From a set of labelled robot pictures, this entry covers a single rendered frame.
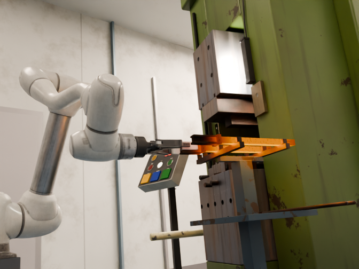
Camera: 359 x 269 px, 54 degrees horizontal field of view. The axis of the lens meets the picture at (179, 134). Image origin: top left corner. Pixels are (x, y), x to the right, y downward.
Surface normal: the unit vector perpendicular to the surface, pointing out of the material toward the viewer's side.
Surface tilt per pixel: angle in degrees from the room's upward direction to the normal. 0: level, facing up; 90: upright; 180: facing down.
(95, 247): 90
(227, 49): 90
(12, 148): 90
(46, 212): 112
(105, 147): 130
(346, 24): 90
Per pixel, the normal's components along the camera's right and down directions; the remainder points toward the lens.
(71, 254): 0.62, -0.25
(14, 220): 0.81, -0.18
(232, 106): 0.36, -0.27
